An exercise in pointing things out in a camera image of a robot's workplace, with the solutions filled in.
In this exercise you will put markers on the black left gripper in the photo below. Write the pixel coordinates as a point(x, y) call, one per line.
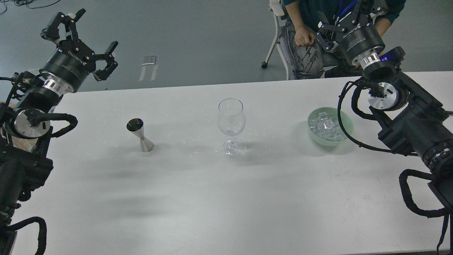
point(73, 65)

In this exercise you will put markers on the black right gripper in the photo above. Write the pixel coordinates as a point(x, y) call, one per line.
point(357, 37)

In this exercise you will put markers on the steel cocktail jigger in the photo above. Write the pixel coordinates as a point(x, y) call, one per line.
point(136, 126)

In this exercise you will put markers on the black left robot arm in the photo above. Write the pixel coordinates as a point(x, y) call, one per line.
point(28, 122)

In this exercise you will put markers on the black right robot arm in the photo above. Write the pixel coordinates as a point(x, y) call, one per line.
point(411, 119)

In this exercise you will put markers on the green bowl of ice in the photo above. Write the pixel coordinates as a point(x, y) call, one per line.
point(327, 128)

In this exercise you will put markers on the clear wine glass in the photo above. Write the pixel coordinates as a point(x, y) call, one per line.
point(231, 120)

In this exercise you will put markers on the person's bare hand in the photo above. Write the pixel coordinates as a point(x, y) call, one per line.
point(303, 36)

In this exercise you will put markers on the seated person in teal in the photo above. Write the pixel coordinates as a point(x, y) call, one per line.
point(312, 62)

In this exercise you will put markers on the white office chair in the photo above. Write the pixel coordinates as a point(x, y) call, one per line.
point(280, 42)

